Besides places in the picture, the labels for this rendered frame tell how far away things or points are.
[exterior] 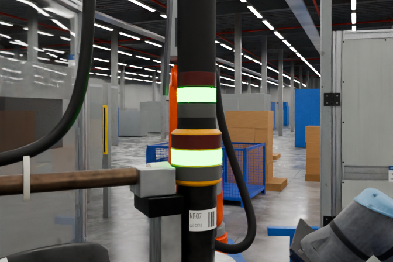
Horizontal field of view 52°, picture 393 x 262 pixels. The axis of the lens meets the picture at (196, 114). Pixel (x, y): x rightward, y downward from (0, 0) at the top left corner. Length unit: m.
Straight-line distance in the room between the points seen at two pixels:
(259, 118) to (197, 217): 7.94
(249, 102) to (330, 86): 8.83
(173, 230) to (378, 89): 1.93
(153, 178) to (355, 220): 0.76
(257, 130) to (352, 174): 6.20
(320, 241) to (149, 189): 0.77
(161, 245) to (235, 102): 10.72
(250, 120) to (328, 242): 7.34
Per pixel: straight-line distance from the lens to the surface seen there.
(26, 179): 0.30
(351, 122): 2.17
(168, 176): 0.32
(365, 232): 1.03
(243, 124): 8.39
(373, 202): 1.02
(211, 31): 0.34
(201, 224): 0.34
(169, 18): 0.35
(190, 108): 0.33
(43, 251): 0.48
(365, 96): 2.19
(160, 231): 0.33
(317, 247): 1.06
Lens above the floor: 1.59
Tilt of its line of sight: 1 degrees down
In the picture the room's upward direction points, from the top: straight up
